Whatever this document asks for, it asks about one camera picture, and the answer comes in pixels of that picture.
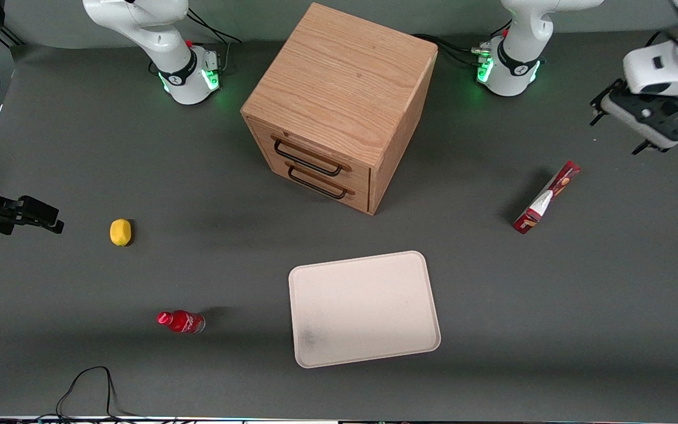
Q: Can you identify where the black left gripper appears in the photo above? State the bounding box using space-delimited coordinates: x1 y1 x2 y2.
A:
589 79 664 156

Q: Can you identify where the red cookie box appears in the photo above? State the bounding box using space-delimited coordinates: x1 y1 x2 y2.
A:
512 160 581 235

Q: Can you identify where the beige rectangular tray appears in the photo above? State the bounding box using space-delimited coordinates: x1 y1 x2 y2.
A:
288 250 441 369

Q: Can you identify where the yellow lemon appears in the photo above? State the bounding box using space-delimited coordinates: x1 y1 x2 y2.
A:
109 218 132 247

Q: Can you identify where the red soda bottle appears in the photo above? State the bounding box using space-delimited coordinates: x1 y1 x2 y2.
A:
157 310 206 334

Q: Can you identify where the wooden drawer front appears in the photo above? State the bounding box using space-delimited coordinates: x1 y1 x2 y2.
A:
248 120 372 193
255 154 371 214

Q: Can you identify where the wooden drawer cabinet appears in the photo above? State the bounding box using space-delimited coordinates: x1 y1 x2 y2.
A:
240 2 438 216

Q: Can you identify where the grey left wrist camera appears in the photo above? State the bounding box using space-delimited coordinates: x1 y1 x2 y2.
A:
600 88 678 151

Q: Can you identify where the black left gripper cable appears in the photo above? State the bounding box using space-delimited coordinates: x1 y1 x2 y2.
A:
645 29 678 49

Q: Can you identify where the thin black looped cable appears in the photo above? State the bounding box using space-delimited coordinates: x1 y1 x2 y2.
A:
36 366 181 422

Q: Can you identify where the black left arm base cable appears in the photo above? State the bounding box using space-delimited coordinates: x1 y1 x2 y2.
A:
412 18 514 67

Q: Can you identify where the black arm base cable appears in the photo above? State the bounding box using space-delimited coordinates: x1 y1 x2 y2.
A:
412 18 514 67
186 8 243 75

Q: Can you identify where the black right arm base cable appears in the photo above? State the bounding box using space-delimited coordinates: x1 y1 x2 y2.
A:
186 8 243 75

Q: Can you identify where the black metal drawer handle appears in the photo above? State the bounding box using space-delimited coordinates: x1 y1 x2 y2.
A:
285 162 356 200
271 137 353 177

